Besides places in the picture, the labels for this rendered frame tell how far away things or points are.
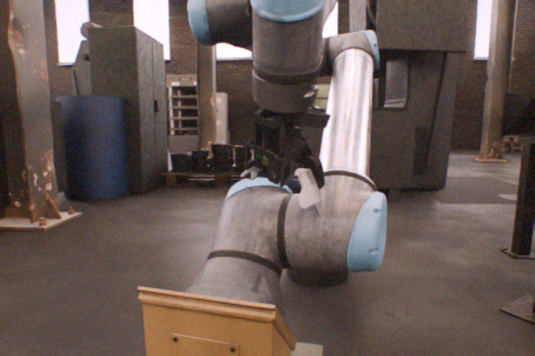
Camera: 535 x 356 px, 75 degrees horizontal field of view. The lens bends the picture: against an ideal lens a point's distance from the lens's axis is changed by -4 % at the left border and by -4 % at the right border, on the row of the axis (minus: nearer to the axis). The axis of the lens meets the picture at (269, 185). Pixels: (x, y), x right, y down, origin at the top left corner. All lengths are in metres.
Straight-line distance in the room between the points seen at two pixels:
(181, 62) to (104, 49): 7.72
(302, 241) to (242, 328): 0.18
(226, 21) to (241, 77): 10.25
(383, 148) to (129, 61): 2.32
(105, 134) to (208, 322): 2.82
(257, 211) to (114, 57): 3.05
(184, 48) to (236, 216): 10.73
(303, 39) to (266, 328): 0.42
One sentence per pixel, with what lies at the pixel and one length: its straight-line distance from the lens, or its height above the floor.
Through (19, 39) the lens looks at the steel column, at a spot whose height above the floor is 1.13.
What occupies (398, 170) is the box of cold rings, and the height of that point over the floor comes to 0.26.
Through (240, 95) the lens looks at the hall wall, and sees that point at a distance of 10.79.
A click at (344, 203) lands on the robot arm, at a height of 0.47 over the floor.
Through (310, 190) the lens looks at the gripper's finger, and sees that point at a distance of 0.59.
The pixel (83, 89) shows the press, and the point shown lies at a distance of 8.20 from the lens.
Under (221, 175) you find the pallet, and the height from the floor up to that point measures 0.12.
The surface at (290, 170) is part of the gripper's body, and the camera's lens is 0.55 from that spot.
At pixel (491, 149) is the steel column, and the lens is 8.06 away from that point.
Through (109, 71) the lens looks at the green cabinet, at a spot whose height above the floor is 1.12.
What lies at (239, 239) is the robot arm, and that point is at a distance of 0.68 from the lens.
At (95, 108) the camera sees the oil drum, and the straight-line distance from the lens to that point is 3.34.
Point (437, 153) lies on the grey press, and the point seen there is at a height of 0.37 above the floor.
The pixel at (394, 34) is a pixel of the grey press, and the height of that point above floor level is 1.38.
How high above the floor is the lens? 0.60
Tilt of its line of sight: 9 degrees down
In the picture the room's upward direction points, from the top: straight up
